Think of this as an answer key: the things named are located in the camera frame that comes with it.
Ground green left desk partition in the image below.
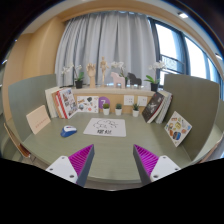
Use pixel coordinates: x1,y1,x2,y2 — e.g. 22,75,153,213
8,74,56,141

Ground beige card sign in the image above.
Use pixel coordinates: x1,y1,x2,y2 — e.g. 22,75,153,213
26,105,50,134

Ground white wall socket right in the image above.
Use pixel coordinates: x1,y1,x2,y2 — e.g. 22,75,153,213
137,96,147,106

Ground colourful sticker card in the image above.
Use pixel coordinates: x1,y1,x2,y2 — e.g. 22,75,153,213
164,112,192,147

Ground purple round number sign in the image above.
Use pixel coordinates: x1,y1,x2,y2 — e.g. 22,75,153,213
99,96,110,109

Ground white wall socket left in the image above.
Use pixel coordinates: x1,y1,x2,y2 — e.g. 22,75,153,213
124,95,134,106

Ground white orchid black pot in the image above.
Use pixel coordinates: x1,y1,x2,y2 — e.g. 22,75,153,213
145,60,166,92
61,64,84,89

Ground black cover book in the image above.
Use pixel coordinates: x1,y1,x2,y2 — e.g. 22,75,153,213
142,92,164,123

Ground illustrated white card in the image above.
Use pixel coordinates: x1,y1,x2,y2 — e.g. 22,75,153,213
77,96,99,113

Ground grey curtain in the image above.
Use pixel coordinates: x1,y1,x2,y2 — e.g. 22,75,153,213
55,11,156,86

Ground white leaning book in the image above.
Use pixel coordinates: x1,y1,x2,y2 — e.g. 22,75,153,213
45,86,59,118

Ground green right desk partition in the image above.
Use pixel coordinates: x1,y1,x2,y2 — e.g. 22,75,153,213
164,74,220,160

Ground white leaning books stack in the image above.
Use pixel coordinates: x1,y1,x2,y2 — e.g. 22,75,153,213
155,90,173,124

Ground white orchid behind horse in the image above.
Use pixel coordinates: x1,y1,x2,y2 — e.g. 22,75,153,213
111,62,128,88

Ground blue and white computer mouse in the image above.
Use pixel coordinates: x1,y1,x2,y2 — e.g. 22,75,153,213
60,126,77,137

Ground white wall socket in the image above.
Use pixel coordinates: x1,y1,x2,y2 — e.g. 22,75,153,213
137,96,147,106
124,95,134,106

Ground small potted plant right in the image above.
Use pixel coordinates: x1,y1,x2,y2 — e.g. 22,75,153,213
132,103,139,117

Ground small potted plant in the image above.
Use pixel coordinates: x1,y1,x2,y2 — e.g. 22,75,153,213
115,103,122,116
103,103,110,115
132,103,139,117

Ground black horse figurine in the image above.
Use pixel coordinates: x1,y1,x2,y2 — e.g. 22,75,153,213
128,73,142,87

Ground wooden hand model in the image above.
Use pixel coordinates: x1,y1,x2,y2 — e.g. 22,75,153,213
86,63,96,88

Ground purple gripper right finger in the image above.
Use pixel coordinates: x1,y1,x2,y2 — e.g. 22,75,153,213
133,144,180,185

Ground wooden chair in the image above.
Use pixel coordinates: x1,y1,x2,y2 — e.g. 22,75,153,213
4,124,31,159

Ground white printed mouse pad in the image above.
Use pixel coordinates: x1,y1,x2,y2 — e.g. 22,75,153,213
84,118,126,137

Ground small potted plant left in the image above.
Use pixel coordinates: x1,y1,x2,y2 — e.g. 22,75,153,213
103,103,110,115

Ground green desk partition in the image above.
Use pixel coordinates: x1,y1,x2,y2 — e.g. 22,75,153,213
164,74,220,160
8,74,56,141

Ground white orchid black pot right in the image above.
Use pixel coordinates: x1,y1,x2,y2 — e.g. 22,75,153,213
145,60,166,92

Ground white orchid black pot left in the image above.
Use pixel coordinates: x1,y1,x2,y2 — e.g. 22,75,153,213
61,64,84,89

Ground small potted plant middle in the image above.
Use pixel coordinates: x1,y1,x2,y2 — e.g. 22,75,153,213
115,103,122,116

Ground pink horse figurine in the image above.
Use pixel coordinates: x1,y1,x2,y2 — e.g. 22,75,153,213
111,72,125,88

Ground wooden mannequin figure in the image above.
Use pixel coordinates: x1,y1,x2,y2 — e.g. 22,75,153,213
100,56,109,86

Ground wooden desk shelf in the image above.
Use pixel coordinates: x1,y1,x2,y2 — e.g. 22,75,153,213
72,87,154,114

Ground red cover magazine book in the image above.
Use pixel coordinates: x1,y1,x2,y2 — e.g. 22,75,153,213
57,88,78,119

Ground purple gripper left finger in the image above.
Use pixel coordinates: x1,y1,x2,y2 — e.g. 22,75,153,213
47,144,95,187

